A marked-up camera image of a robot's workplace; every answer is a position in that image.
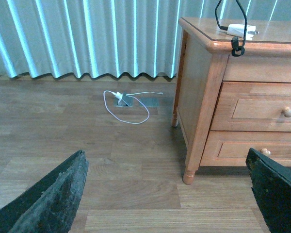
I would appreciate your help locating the wooden drawer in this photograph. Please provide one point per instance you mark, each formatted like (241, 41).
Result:
(257, 107)
(231, 148)

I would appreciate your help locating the white charger adapter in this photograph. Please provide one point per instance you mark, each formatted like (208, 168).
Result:
(238, 31)

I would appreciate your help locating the white floor charger plug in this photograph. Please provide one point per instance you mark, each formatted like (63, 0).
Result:
(118, 95)

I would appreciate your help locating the closed metal floor plate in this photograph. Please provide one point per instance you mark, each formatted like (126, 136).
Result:
(150, 102)

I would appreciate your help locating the open metal floor socket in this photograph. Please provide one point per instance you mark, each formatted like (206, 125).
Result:
(126, 101)

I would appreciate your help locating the pale pleated curtain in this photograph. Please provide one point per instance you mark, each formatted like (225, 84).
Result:
(109, 36)

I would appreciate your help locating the wooden nightstand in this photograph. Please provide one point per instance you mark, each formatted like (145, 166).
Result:
(206, 62)

